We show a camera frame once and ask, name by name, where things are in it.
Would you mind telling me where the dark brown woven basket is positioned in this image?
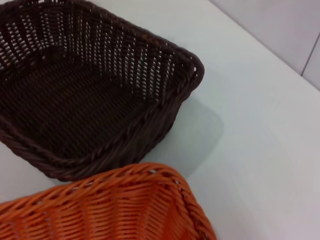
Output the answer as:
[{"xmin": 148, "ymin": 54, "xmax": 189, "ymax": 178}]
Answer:
[{"xmin": 0, "ymin": 0, "xmax": 206, "ymax": 183}]

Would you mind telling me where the orange woven basket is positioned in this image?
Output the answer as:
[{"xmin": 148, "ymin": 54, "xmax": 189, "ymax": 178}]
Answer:
[{"xmin": 0, "ymin": 162, "xmax": 218, "ymax": 240}]

